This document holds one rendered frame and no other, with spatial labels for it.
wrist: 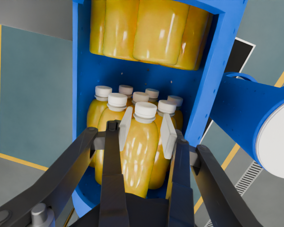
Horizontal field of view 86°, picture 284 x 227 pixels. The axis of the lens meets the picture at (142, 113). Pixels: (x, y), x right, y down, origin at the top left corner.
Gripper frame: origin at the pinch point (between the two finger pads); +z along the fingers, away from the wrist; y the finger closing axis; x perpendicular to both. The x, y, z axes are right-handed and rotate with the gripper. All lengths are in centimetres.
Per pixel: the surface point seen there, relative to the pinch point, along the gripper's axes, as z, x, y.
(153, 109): 7.0, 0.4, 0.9
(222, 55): 5.4, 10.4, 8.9
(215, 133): 125, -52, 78
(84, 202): 3.4, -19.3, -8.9
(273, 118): 20.9, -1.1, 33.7
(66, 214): 41, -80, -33
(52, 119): 125, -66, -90
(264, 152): 20.9, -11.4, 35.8
